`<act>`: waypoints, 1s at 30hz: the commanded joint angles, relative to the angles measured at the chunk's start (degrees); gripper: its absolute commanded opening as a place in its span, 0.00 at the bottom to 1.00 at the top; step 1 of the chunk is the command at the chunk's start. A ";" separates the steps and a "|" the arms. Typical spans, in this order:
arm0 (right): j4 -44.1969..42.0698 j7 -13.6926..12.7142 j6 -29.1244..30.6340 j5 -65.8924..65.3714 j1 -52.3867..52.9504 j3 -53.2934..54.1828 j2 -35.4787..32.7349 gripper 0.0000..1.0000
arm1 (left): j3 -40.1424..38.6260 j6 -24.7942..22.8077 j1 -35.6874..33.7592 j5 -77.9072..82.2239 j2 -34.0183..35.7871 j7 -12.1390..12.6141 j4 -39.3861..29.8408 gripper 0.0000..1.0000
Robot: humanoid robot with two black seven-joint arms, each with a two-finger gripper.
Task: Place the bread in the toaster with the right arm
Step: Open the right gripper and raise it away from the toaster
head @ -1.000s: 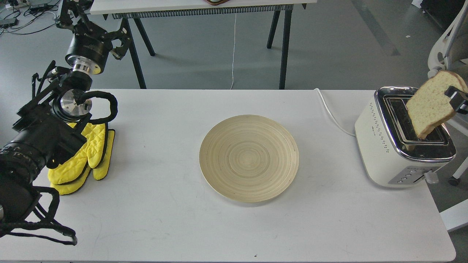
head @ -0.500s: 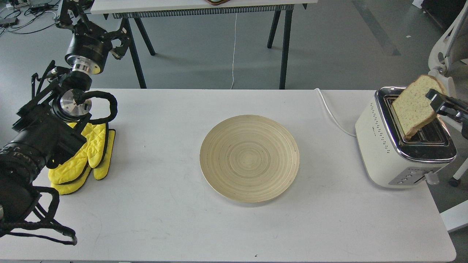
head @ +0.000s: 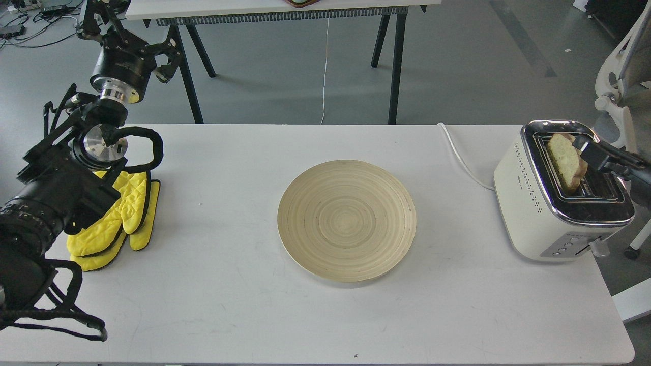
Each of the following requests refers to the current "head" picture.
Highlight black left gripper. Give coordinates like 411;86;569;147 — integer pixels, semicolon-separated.
76;1;182;105

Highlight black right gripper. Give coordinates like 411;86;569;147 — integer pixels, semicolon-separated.
572;135;650;208

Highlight slice of brown bread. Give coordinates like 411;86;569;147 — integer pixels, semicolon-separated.
547;133;588;195

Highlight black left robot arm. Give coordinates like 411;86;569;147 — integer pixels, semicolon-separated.
2;1;185;342

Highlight cream chrome toaster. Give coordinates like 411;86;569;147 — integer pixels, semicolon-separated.
493;120;635;262

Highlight white background table black legs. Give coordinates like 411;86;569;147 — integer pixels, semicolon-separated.
126;1;442;125

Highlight yellow oven mitt upper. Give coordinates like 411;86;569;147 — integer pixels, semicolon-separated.
67;171;151;258

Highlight yellow oven mitt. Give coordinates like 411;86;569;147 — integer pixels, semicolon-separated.
67;171;151;258
70;180;160;271

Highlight yellow oven mitt lower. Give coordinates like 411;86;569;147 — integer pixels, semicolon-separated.
70;180;160;271

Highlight round bamboo plate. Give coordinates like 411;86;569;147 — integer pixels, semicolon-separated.
277;160;417;283

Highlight floor cables and power strip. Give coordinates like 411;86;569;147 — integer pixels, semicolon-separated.
0;0;87;49

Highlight white toaster power cable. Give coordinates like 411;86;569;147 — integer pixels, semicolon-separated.
438;123;496;192

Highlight white hanging cable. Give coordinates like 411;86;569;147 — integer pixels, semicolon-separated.
319;18;331;125

